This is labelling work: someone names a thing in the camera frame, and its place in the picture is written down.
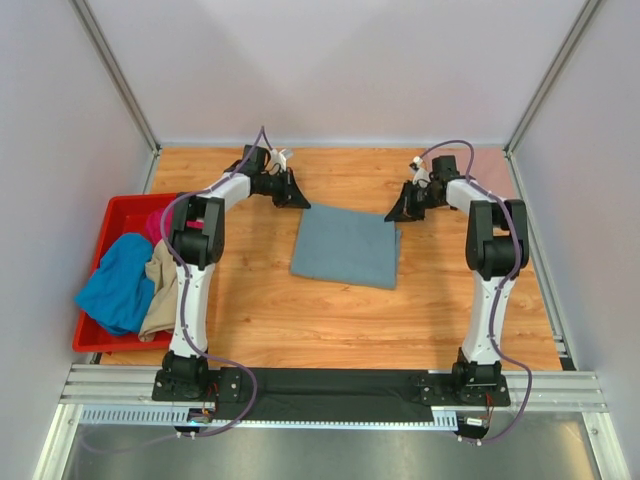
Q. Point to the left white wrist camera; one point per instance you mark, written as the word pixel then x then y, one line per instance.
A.
pixel 280 158

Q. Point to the magenta t shirt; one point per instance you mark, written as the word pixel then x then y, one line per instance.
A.
pixel 152 228

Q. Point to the grey blue t shirt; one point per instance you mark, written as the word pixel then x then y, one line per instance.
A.
pixel 345 246

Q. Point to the left aluminium frame post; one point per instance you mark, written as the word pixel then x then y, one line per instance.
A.
pixel 97 37

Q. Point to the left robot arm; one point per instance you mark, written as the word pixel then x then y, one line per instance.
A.
pixel 196 242

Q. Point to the folded pink t shirt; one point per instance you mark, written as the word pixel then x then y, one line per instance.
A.
pixel 489 168

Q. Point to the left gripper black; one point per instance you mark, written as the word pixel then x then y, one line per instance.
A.
pixel 288 188

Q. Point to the aluminium frame post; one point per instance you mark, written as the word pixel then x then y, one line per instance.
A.
pixel 97 37
pixel 568 46

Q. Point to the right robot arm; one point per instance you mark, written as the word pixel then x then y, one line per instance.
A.
pixel 496 250

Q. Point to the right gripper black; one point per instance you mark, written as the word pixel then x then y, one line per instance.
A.
pixel 412 201

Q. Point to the right aluminium frame post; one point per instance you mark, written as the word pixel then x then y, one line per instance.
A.
pixel 568 46

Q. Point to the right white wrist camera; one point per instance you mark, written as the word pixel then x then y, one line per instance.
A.
pixel 420 173

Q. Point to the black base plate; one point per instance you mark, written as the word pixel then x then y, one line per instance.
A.
pixel 343 390

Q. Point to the slotted cable duct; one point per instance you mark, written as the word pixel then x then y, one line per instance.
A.
pixel 183 416

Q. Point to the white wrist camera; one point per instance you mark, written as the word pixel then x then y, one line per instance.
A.
pixel 420 173
pixel 280 158

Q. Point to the beige t shirt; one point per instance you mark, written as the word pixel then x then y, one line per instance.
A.
pixel 161 314

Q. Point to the red plastic bin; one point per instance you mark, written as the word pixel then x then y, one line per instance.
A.
pixel 123 215

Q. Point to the bright blue t shirt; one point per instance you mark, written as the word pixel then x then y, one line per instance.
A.
pixel 118 294

